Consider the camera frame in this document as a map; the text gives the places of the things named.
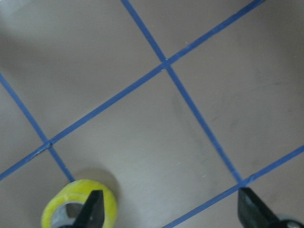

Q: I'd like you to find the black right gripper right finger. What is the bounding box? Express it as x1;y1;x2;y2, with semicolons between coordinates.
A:
237;187;285;228

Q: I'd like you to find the yellow tape roll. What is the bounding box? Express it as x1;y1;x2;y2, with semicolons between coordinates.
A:
41;179;117;228

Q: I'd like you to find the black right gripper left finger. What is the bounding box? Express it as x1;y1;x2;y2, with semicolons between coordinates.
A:
71;190;105;228

